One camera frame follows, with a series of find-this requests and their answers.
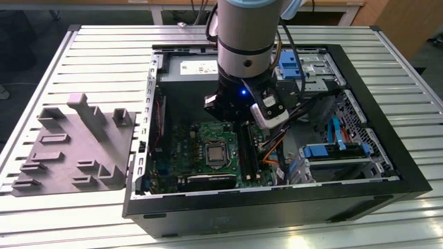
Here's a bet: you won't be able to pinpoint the blue drive latch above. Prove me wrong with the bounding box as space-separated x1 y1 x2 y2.
279 51 307 80

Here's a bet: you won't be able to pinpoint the hard disk in blue carrier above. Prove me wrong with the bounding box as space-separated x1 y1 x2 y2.
299 143 372 162

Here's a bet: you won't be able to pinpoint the silver CPU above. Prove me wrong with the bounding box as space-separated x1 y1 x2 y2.
206 147 225 163

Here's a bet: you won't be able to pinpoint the blue flat data wire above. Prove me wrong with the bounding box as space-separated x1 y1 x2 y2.
327 118 347 151

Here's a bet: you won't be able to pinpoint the grey metal drive cage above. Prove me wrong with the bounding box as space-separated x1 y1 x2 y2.
272 50 347 109

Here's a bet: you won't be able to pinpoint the white framed wooden desk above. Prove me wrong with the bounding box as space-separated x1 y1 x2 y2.
148 0 367 26

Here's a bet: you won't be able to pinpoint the wooden cabinet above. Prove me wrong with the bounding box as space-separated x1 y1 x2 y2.
351 0 443 62

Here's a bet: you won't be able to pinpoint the black RAM slot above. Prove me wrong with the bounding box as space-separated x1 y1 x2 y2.
234 121 253 182

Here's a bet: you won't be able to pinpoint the green motherboard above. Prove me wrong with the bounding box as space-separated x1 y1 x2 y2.
148 121 277 194

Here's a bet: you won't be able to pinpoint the black wire bundle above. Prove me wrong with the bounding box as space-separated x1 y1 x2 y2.
257 90 339 154

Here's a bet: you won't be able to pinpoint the orange wires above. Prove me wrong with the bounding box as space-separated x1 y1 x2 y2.
261 145 288 165

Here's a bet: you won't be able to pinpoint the black graphics card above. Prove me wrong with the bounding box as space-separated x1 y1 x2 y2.
177 173 237 191

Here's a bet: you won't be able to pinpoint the thick black camera cable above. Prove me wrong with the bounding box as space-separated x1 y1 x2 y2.
276 18 307 109

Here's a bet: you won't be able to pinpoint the grey metal disk bay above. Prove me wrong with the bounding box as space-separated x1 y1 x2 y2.
287 155 383 185

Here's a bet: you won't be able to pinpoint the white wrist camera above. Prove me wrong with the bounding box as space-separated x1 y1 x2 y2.
249 89 289 130

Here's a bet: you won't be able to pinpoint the black PC case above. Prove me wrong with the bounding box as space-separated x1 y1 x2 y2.
121 43 433 238

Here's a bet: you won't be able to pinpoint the CPU socket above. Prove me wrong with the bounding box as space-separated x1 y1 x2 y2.
204 139 232 171

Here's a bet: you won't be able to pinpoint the grey parts rack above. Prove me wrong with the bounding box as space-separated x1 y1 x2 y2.
9 93 137 198

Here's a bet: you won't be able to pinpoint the thin cable with silver plug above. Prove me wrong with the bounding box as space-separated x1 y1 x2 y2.
176 0 209 27

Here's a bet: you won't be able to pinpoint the grey power supply unit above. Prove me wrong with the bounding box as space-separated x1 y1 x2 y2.
157 56 222 124

